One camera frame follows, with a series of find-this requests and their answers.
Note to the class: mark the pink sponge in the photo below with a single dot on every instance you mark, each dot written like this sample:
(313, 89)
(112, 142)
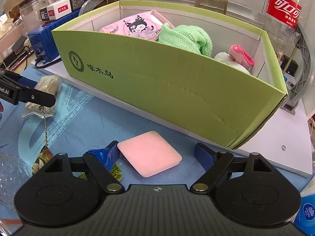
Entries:
(150, 152)

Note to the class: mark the black power adapter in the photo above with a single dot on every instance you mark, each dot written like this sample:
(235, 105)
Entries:
(289, 65)

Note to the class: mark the tall clear plastic jar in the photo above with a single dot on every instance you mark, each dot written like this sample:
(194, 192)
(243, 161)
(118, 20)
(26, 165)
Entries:
(32, 12)

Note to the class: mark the small black and white boxes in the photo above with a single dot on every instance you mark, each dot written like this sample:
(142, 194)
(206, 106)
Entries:
(60, 11)

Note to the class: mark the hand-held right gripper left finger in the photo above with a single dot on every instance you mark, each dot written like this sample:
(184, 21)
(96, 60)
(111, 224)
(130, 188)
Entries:
(105, 156)

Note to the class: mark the small black white box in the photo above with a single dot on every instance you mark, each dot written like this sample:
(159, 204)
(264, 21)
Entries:
(44, 14)

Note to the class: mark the cotton swab bag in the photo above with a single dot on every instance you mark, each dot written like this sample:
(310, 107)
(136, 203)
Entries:
(49, 83)

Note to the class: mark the red label cola bottle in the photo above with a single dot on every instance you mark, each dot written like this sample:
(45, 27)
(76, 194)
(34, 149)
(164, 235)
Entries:
(285, 7)

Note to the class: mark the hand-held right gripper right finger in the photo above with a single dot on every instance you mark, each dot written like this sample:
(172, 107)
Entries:
(204, 153)

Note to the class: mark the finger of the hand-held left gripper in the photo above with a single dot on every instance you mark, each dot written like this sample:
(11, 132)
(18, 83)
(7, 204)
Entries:
(25, 81)
(37, 97)

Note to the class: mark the pink printed wipes pack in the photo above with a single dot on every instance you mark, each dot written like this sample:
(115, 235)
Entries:
(137, 27)

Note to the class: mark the green cardboard box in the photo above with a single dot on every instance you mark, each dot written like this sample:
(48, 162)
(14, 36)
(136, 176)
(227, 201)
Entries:
(172, 98)

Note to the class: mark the green knitted towel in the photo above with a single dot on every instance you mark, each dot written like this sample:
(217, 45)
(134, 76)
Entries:
(182, 36)

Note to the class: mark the clear textured glass mug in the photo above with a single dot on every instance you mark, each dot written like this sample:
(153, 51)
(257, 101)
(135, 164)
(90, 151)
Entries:
(12, 177)

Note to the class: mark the blue tissue pack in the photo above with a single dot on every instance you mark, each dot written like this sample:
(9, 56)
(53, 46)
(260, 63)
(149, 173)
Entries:
(307, 209)

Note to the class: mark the blue power supply box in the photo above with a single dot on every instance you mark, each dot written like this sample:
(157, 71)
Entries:
(41, 36)

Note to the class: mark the white fluffy cloth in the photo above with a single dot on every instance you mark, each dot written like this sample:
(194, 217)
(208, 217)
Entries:
(224, 57)

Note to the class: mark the pink knitted sock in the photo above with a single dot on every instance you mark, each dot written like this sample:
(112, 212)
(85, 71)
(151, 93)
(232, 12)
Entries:
(241, 55)

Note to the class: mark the blue printed tablecloth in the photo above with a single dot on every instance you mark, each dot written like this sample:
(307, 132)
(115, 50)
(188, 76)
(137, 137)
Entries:
(98, 127)

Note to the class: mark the green tinsel tassel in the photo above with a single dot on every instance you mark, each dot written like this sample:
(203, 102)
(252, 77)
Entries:
(114, 173)

